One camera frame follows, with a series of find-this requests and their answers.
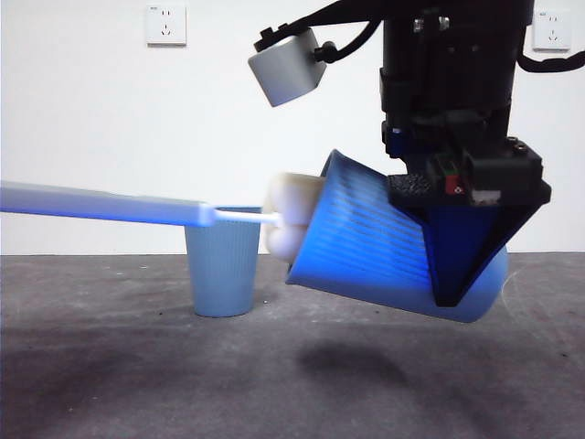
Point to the white wall socket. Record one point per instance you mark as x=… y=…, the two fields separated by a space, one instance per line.
x=166 y=25
x=555 y=32

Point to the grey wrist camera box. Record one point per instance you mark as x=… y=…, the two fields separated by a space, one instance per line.
x=288 y=68

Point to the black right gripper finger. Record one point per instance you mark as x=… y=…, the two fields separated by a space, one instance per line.
x=503 y=183

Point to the blue ribbed plastic cup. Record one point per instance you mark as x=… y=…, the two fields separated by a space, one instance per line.
x=365 y=242
x=219 y=279

